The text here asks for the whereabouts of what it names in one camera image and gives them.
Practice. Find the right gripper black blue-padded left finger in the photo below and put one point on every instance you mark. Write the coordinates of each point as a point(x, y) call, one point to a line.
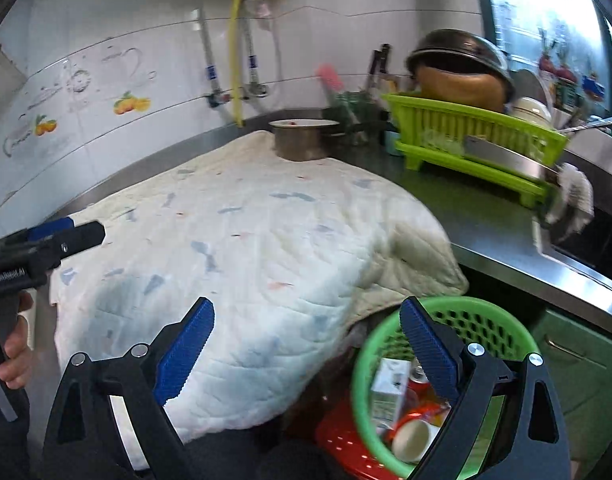
point(82, 439)

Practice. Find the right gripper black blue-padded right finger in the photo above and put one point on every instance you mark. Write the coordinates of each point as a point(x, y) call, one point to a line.
point(530, 439)

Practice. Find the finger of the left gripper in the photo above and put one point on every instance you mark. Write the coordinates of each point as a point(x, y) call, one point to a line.
point(40, 232)
point(67, 243)

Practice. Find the white paper cup green logo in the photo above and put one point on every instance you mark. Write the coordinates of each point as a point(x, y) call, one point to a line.
point(412, 440)

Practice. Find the blue white milk carton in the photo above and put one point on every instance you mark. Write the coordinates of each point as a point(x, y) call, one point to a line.
point(388, 394)

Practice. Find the red snack packet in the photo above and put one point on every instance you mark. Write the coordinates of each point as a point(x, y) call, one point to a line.
point(434, 413)

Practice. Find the person's left hand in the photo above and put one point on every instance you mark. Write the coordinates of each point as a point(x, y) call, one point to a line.
point(15, 370)

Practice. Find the green cabinet door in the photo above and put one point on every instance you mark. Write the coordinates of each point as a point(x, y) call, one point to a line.
point(580, 365)

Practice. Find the green plastic basket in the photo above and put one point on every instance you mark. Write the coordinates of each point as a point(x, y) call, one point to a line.
point(473, 319)

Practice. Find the red soda can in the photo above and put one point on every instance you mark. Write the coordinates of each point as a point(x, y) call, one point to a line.
point(418, 381)

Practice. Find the red plastic basket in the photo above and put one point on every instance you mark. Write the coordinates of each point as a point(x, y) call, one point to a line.
point(337, 435)

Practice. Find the stainless steel sink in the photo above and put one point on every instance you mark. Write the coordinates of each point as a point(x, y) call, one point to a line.
point(589, 252)

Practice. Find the white dish rag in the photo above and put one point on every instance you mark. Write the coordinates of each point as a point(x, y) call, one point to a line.
point(573, 206)

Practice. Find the white quilted cloth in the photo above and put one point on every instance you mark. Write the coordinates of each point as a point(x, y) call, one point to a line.
point(291, 254)

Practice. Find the yellow gas pipe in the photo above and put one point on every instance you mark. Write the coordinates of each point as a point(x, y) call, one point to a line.
point(235, 64)

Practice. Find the steel pot with lid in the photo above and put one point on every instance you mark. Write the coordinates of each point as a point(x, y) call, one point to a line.
point(302, 140)

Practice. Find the lime green dish rack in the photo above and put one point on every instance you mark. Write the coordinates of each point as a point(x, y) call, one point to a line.
point(434, 131)

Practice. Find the cleaver on dish rack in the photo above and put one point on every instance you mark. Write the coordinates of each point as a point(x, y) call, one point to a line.
point(493, 155)

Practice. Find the pink bottle brush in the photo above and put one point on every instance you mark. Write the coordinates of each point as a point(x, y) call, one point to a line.
point(330, 78)

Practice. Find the green utensil jar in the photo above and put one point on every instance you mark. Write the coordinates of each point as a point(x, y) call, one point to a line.
point(360, 119)

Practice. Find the white ceramic bowl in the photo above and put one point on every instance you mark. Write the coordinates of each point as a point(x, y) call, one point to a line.
point(533, 111)

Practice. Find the teal cup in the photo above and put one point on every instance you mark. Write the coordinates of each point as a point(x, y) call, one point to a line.
point(390, 141)

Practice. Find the brown wooden bowl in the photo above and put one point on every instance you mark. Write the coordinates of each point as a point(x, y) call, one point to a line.
point(477, 90)

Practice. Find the dark metal wok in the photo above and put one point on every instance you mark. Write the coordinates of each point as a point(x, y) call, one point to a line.
point(459, 52)

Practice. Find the black handled cleaver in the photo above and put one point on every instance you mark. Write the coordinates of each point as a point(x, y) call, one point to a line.
point(377, 78)

